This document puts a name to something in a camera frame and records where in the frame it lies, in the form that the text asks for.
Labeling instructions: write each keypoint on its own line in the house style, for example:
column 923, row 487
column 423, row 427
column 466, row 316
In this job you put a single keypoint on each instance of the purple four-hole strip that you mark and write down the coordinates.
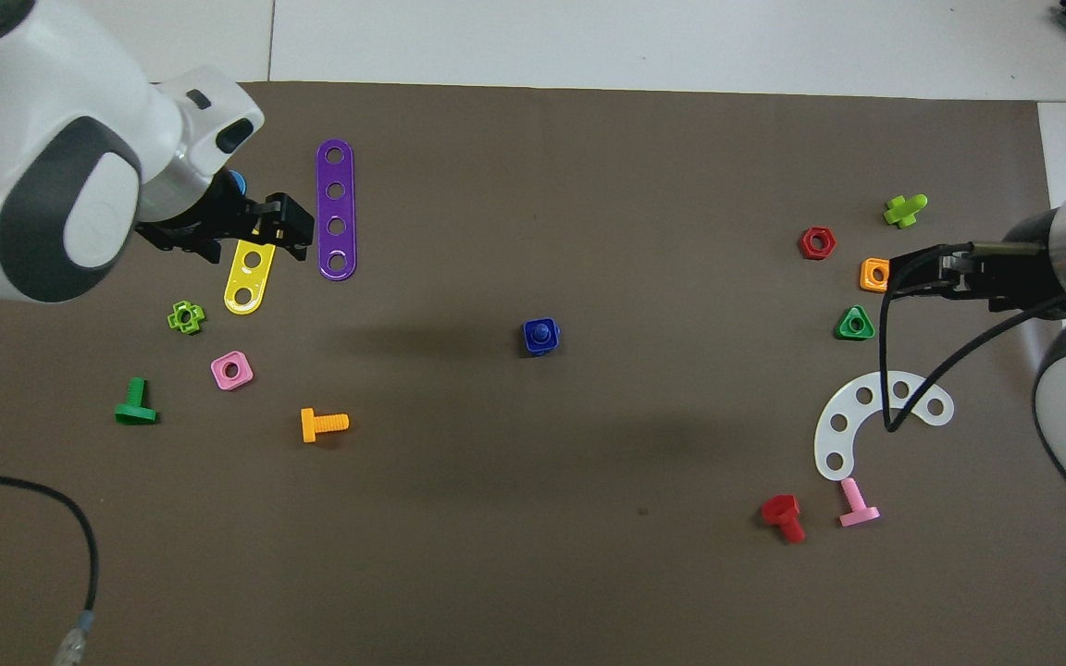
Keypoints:
column 336, row 208

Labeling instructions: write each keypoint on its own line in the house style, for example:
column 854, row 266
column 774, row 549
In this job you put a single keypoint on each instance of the yellow three-hole strip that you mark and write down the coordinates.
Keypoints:
column 249, row 277

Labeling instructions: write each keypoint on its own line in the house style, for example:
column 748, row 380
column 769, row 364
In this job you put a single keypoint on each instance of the brown table mat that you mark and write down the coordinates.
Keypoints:
column 533, row 509

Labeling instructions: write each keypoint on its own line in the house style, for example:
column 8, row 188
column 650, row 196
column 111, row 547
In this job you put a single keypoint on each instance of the pink square-head screw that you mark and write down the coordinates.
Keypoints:
column 857, row 507

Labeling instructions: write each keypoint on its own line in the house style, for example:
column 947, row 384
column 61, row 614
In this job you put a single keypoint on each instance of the lime green cross-head screw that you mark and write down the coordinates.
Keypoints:
column 904, row 211

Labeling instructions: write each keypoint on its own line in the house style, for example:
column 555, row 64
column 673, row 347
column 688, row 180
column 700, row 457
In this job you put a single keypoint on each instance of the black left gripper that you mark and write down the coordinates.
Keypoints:
column 209, row 217

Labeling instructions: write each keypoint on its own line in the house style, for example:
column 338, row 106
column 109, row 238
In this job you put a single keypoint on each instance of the red hex nut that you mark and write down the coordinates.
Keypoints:
column 816, row 243

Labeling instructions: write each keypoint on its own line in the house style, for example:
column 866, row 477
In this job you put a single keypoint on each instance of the green triangle nut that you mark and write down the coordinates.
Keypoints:
column 855, row 324

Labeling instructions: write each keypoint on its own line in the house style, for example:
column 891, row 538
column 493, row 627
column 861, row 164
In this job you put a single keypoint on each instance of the orange square nut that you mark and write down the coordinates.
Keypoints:
column 872, row 275

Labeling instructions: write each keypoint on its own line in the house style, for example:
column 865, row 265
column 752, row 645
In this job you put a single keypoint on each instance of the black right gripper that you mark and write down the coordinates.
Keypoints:
column 1010, row 277

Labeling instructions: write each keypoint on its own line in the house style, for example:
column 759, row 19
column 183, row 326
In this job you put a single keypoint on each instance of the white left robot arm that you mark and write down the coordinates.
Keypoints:
column 52, row 139

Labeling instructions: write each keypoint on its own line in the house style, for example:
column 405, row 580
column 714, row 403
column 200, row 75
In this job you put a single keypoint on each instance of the blue two-hole strip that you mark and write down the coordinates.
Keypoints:
column 237, row 179

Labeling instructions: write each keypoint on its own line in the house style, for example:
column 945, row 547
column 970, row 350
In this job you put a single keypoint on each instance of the white curved five-hole plate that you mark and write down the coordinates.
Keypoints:
column 843, row 421

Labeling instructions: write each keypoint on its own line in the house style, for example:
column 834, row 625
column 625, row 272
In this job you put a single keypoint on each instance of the red hex-head screw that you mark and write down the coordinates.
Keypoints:
column 785, row 516

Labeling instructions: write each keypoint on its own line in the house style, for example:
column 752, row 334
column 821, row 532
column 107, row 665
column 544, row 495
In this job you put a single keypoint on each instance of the dark green screw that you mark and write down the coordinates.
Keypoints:
column 135, row 407

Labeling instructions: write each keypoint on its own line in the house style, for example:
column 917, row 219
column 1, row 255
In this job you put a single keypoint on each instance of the blue screw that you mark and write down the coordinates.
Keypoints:
column 541, row 330

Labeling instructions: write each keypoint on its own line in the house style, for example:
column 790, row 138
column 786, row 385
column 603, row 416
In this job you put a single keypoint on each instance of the lime green cross nut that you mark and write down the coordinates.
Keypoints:
column 185, row 317

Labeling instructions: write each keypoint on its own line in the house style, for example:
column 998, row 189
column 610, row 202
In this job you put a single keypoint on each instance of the blue square nut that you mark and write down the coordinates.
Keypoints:
column 531, row 344

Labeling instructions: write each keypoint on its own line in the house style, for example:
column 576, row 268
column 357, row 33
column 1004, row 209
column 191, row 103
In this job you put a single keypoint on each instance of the pink square nut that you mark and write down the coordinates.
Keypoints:
column 231, row 371

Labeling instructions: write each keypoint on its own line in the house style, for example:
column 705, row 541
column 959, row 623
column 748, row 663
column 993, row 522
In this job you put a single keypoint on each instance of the orange screw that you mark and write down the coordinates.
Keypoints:
column 320, row 425

